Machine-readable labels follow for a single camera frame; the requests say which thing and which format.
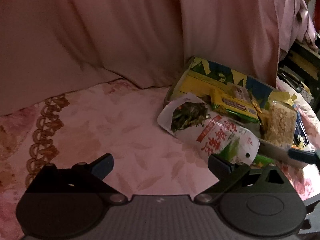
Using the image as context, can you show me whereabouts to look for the white vegetable snack pouch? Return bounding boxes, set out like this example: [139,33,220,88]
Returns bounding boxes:
[157,93,260,165]

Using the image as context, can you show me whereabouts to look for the pink draped curtain sheet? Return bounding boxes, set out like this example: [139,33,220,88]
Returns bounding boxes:
[1,0,279,115]

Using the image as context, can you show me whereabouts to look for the yellow foil snack packet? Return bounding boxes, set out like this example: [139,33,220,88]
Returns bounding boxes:
[249,97,270,138]

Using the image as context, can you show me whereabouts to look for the floral pink bedspread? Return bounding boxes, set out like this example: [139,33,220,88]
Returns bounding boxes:
[0,78,320,240]

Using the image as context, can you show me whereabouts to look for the clear cracker bar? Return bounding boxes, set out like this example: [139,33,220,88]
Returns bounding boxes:
[227,83,251,103]

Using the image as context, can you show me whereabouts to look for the dark wooden desk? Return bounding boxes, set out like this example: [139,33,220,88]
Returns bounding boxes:
[279,41,319,100]

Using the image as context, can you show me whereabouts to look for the puffed rice cake pack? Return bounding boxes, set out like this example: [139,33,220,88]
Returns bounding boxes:
[264,101,297,150]

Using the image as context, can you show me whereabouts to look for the yellow green snack packet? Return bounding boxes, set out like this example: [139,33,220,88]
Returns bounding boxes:
[209,88,259,123]

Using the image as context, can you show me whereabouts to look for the shallow box with colourful lining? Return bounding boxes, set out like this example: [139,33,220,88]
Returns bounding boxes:
[158,57,312,168]

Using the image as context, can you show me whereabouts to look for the pink hanging clothes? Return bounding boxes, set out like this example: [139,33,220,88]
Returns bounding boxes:
[273,0,318,53]

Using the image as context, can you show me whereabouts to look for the dark blue powder sachet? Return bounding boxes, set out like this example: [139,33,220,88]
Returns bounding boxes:
[293,104,312,151]

